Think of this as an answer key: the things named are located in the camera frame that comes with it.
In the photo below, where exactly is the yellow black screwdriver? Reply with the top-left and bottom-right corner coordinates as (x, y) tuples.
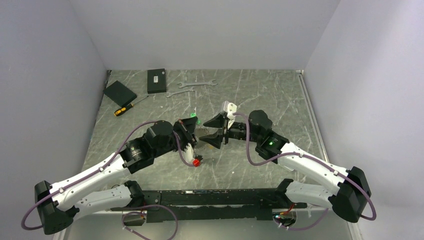
(114, 95), (149, 117)

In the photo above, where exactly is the green key tag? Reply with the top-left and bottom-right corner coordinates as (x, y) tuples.
(190, 113), (201, 126)

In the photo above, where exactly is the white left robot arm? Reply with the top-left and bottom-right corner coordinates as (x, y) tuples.
(34, 116), (199, 235)

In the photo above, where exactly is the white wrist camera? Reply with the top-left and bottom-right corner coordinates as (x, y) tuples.
(222, 100), (237, 129)
(182, 143), (203, 168)

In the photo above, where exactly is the flat black box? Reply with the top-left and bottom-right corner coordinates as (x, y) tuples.
(103, 81), (137, 107)

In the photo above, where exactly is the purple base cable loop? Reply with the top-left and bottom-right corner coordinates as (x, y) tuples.
(121, 204), (179, 240)

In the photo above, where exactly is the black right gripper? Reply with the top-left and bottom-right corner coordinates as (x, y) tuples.
(199, 114), (261, 149)

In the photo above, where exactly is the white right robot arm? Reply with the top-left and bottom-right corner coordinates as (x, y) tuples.
(200, 110), (377, 223)

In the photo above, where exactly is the large silver wrench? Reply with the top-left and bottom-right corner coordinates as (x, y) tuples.
(178, 79), (218, 89)

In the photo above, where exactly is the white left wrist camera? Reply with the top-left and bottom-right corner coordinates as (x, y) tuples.
(182, 143), (203, 168)

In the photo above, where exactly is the black network switch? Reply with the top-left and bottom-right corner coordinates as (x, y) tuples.
(147, 68), (167, 95)

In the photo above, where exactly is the small silver wrench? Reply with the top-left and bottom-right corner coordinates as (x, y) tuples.
(165, 87), (196, 98)

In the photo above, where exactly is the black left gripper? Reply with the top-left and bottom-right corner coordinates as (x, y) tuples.
(153, 116), (198, 158)

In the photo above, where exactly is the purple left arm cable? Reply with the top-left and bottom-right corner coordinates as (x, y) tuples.
(21, 120), (200, 231)

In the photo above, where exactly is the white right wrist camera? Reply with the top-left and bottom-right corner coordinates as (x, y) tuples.
(222, 100), (237, 129)

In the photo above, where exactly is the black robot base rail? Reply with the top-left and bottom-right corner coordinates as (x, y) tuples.
(112, 188), (307, 223)

